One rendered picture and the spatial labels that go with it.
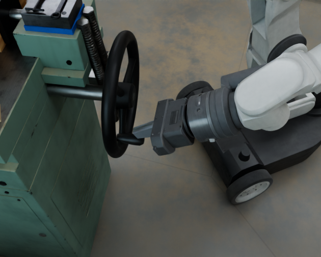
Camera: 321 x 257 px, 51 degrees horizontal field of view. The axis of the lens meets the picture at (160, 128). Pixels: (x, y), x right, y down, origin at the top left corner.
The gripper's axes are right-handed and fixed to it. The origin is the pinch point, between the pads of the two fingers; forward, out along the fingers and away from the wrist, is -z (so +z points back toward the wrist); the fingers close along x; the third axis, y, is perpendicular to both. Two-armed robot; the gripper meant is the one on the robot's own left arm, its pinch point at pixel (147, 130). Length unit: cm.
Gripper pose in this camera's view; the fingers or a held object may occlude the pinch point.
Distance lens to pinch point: 67.8
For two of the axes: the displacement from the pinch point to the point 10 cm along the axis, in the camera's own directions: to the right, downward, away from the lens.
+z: 8.6, -1.9, -4.8
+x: 1.5, -7.9, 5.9
